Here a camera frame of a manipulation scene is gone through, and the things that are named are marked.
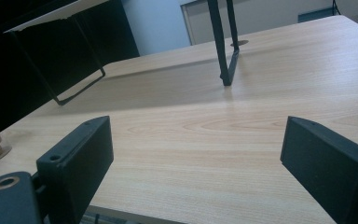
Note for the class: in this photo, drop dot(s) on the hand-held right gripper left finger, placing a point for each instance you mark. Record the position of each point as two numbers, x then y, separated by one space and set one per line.
74 168

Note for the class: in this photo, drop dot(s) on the desk shelf with metal legs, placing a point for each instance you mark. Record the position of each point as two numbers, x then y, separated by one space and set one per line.
59 46

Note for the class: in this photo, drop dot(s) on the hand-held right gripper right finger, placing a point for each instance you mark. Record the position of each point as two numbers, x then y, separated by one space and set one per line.
329 168

